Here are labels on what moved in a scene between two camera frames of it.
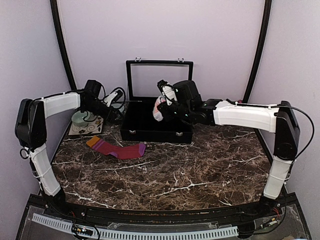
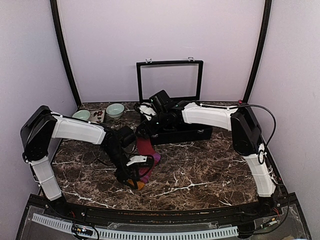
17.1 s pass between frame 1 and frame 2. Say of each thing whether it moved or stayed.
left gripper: moved
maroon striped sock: moved
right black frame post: stayed
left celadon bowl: stayed
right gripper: moved
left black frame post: stayed
